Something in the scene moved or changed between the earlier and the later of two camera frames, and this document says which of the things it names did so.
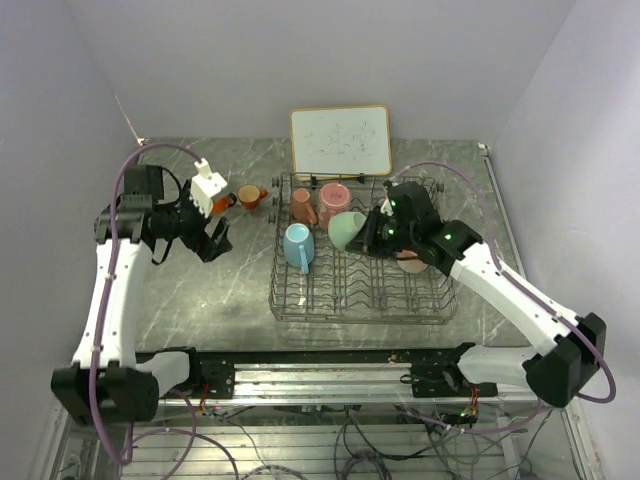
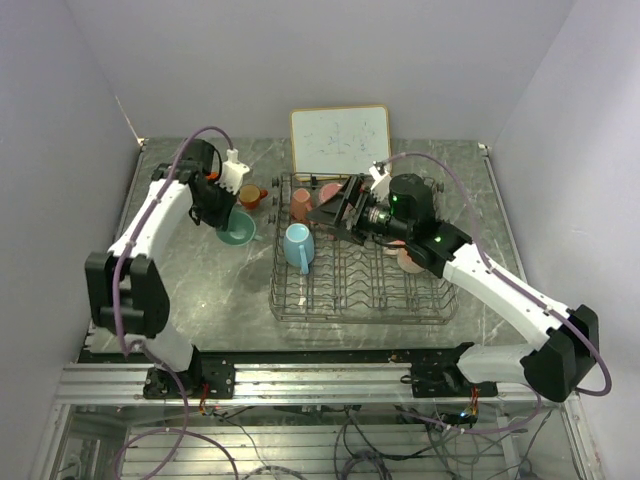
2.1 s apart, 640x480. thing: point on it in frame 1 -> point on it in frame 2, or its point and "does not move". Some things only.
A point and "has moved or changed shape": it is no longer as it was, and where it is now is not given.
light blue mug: [298, 246] does not move
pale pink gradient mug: [410, 262] does not move
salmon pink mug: [301, 209] does not move
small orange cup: [250, 195] does not move
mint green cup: [344, 226] has moved or changed shape
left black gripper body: [191, 228] -> [214, 208]
